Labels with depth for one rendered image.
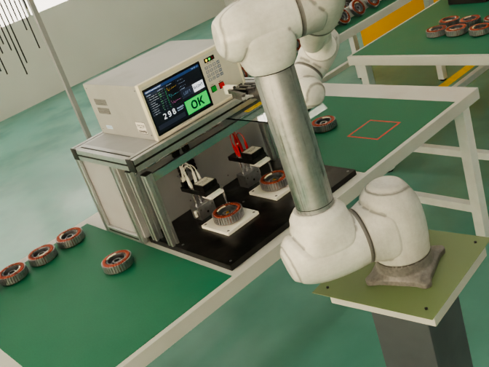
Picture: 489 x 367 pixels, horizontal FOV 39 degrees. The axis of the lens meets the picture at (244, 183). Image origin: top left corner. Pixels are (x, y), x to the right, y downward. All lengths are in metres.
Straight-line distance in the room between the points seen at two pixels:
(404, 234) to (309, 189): 0.29
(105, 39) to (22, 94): 1.36
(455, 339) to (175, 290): 0.85
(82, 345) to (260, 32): 1.10
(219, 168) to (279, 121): 1.07
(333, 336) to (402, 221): 1.29
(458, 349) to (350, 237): 0.54
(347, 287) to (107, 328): 0.74
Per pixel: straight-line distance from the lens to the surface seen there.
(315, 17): 1.61
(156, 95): 2.34
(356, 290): 1.92
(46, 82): 9.06
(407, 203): 1.80
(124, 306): 2.23
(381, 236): 1.79
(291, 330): 3.11
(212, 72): 2.48
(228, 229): 2.35
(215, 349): 3.17
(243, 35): 1.55
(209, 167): 2.65
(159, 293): 2.22
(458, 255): 1.98
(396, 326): 2.00
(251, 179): 2.62
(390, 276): 1.90
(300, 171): 1.68
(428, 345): 1.99
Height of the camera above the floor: 1.85
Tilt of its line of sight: 24 degrees down
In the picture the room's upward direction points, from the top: 19 degrees counter-clockwise
